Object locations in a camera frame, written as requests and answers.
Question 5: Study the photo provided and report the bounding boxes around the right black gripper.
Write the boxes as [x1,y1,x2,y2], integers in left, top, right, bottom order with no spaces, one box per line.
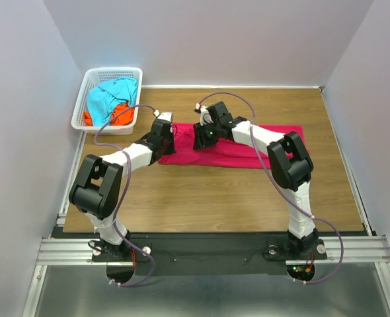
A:
[192,120,221,150]

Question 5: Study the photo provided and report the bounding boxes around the pink t-shirt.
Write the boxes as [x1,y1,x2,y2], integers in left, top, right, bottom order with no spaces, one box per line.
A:
[157,122,310,170]

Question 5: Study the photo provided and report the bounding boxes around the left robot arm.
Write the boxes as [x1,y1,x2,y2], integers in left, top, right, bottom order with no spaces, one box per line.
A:
[69,112,175,260]

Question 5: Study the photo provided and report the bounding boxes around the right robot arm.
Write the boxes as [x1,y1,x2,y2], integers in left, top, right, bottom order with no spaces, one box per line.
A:
[193,102,318,258]

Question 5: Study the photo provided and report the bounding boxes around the orange t-shirt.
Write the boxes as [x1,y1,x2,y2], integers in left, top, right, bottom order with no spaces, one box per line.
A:
[82,102,134,126]

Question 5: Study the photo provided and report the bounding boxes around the light blue t-shirt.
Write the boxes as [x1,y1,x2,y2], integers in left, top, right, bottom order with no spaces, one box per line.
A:
[87,77,138,127]

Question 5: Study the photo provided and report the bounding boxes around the white plastic basket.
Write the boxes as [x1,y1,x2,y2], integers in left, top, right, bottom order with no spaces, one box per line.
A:
[71,67,143,135]

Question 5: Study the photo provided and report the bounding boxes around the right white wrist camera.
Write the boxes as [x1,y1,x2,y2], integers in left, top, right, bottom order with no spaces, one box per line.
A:
[194,103,214,125]

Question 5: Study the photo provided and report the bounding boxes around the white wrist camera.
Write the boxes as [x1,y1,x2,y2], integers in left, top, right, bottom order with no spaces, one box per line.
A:
[153,110,173,124]
[194,103,214,125]

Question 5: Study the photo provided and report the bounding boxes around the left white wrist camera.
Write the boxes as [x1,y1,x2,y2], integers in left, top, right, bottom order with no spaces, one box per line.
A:
[153,110,173,124]

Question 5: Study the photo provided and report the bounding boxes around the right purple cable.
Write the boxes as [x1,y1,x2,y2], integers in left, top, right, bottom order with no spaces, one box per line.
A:
[198,92,345,285]

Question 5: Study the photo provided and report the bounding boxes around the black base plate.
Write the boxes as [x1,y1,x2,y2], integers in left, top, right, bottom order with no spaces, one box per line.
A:
[92,232,328,278]

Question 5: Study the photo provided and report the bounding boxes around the aluminium rail frame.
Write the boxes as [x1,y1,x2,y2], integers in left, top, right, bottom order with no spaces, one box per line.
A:
[24,87,390,316]

